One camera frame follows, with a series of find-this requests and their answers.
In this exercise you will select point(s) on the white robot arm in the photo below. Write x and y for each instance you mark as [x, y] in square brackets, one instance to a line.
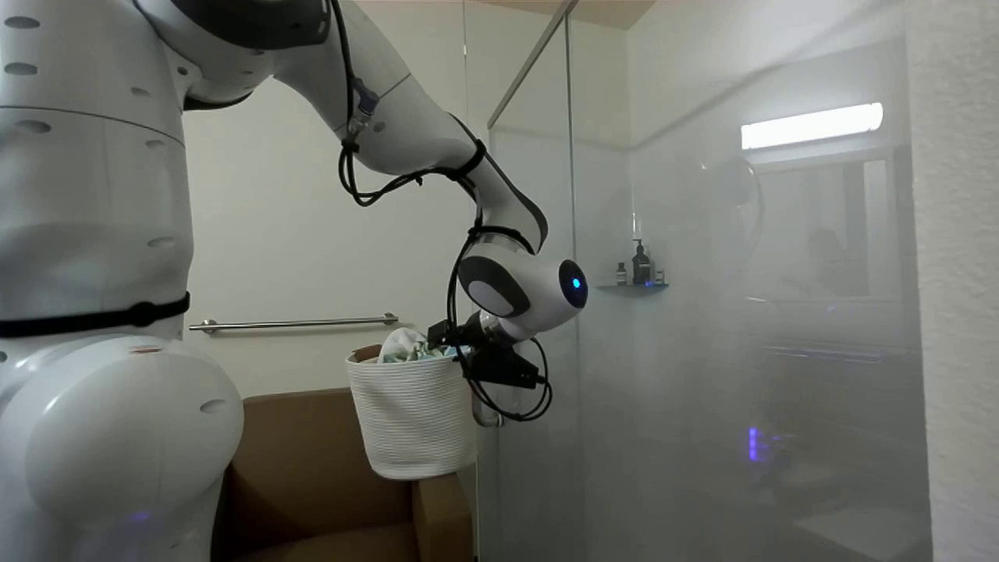
[114, 432]

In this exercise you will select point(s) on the white woven laundry basket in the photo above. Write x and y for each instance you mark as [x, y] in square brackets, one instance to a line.
[413, 412]

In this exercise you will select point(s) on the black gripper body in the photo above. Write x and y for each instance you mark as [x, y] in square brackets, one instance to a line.
[485, 353]

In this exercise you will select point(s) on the colourful towel in basket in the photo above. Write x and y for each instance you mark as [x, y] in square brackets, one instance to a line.
[407, 343]

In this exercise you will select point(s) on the brown armchair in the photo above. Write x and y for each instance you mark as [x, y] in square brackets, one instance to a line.
[305, 490]

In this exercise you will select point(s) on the chrome towel bar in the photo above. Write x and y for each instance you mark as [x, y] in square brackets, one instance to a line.
[214, 330]

